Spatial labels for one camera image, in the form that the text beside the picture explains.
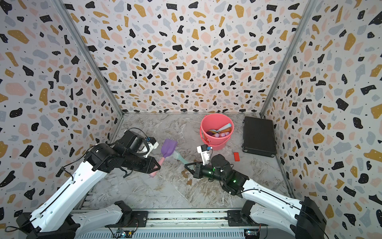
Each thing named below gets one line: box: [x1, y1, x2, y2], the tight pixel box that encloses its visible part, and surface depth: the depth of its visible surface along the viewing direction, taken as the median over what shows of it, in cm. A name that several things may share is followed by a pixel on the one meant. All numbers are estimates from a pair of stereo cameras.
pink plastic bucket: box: [199, 113, 235, 151], surface depth 97 cm
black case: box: [242, 116, 278, 158], surface depth 106 cm
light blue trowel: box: [217, 122, 232, 132], surface depth 97 cm
